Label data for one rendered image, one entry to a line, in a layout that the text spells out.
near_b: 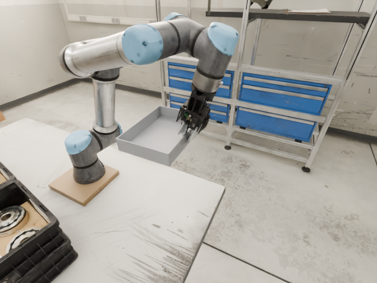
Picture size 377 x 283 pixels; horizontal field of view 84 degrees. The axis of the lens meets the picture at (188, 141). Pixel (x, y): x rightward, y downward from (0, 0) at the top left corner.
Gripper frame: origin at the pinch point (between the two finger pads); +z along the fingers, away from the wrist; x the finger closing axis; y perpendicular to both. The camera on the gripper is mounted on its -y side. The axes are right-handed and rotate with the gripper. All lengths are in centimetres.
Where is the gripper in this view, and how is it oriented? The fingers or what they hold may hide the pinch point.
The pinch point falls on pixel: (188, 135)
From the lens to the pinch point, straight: 72.5
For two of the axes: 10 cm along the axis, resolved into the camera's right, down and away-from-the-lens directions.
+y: -3.8, 5.4, -7.5
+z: -2.7, 7.1, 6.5
